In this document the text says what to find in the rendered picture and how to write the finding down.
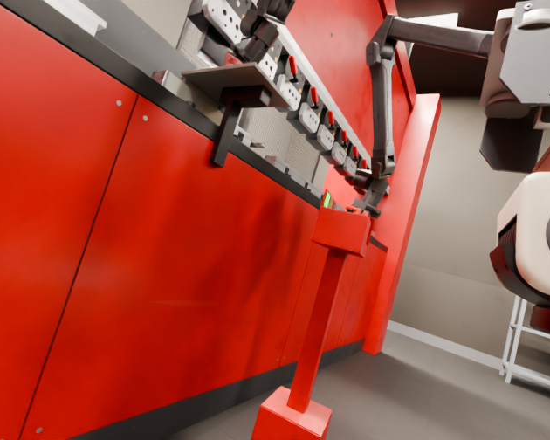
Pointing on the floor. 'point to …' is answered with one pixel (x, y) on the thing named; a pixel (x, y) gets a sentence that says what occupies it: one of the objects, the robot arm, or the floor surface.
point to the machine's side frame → (395, 208)
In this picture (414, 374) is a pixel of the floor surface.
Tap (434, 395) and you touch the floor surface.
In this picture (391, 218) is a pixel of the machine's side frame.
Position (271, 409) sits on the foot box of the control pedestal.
